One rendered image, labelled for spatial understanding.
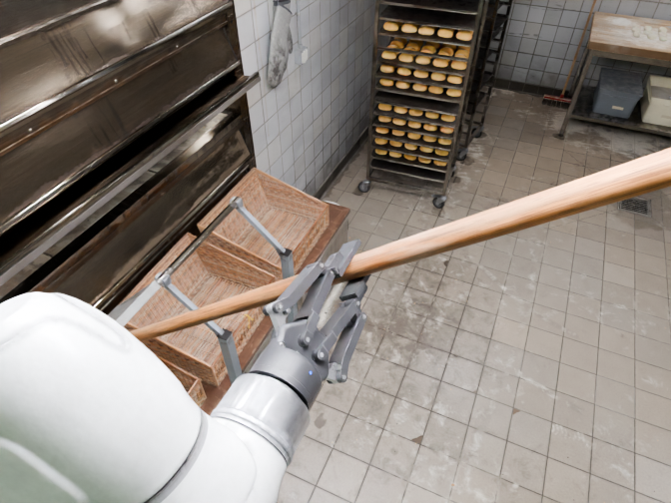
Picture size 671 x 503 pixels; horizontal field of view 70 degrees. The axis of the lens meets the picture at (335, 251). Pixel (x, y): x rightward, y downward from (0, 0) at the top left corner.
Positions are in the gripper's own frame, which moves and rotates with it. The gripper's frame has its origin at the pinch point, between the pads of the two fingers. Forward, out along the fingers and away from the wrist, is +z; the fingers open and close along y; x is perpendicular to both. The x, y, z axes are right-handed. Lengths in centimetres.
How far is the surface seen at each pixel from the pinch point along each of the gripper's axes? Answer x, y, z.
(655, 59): 0, 144, 419
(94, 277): -154, -10, 38
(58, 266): -144, -22, 28
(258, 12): -115, -55, 175
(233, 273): -158, 34, 89
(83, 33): -102, -73, 73
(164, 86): -120, -50, 101
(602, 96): -46, 160, 432
